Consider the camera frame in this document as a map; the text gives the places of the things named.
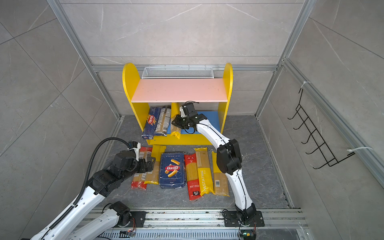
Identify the clear spaghetti bag white label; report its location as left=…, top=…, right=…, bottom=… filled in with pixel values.
left=155, top=106, right=171, bottom=137

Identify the blue Barilla spaghetti box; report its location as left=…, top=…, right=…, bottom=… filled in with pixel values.
left=142, top=107, right=162, bottom=140

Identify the yellow Pastatime spaghetti bag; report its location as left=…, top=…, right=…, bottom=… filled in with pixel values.
left=195, top=148, right=215, bottom=196

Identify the yellow short spaghetti bag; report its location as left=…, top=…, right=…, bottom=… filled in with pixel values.
left=171, top=103, right=181, bottom=139

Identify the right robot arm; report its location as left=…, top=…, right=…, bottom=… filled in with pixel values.
left=172, top=101, right=257, bottom=225

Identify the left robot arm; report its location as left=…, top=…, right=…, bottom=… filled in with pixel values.
left=32, top=137, right=154, bottom=240

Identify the yellow shelf unit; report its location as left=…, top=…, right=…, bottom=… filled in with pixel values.
left=122, top=63, right=234, bottom=146

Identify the red spaghetti bag left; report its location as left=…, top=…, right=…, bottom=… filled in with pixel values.
left=131, top=147, right=153, bottom=190

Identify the red spaghetti bag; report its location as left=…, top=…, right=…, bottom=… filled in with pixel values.
left=184, top=154, right=201, bottom=201
left=131, top=147, right=153, bottom=190

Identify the blue Barilla rigatoni box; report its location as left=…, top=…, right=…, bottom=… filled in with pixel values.
left=159, top=152, right=187, bottom=189

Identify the red spaghetti bag centre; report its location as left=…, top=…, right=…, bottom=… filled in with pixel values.
left=184, top=154, right=201, bottom=201

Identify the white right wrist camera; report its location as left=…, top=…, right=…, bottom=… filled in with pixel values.
left=180, top=105, right=186, bottom=118

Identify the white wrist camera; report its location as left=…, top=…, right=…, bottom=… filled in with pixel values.
left=180, top=105, right=186, bottom=118
left=129, top=141, right=141, bottom=161

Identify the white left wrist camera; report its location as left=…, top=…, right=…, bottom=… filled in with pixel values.
left=129, top=141, right=141, bottom=161

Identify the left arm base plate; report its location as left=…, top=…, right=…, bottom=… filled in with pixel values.
left=116, top=211, right=147, bottom=229

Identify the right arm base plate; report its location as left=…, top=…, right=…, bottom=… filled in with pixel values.
left=221, top=209, right=265, bottom=227

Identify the black wire wall rack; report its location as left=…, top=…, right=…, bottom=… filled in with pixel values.
left=288, top=89, right=355, bottom=170

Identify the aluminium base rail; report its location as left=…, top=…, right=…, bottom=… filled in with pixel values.
left=59, top=209, right=310, bottom=240

